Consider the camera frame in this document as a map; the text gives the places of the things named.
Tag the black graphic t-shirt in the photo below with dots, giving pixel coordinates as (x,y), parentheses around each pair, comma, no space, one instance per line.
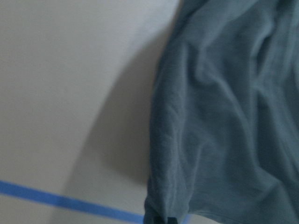
(224,123)

